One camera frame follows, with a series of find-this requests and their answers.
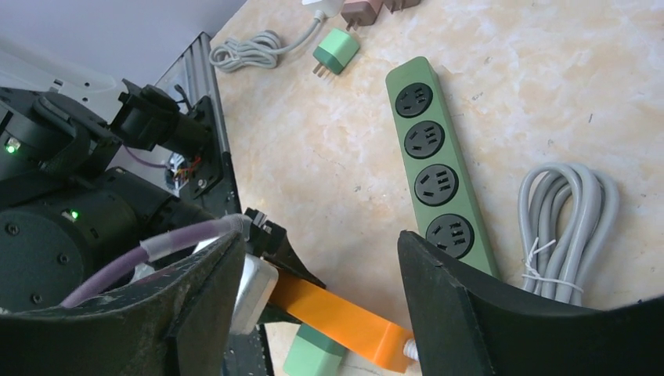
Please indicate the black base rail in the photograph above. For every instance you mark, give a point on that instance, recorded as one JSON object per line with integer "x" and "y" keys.
{"x": 214, "y": 187}

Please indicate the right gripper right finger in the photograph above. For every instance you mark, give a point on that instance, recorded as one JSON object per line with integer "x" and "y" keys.
{"x": 466, "y": 322}

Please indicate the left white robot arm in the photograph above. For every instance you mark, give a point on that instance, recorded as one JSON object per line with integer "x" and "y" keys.
{"x": 85, "y": 200}

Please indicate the orange power strip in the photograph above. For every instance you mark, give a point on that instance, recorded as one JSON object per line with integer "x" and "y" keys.
{"x": 367, "y": 334}

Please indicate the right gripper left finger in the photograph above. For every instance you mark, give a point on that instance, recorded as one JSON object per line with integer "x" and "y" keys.
{"x": 173, "y": 322}

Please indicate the green power strip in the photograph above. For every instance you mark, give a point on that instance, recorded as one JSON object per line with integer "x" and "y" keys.
{"x": 444, "y": 201}

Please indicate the green charger plug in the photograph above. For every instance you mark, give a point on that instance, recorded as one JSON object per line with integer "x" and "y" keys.
{"x": 313, "y": 353}
{"x": 334, "y": 52}

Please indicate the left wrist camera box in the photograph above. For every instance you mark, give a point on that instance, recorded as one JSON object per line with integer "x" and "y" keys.
{"x": 257, "y": 283}

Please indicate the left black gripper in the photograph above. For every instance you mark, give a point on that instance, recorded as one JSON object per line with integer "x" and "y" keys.
{"x": 269, "y": 241}

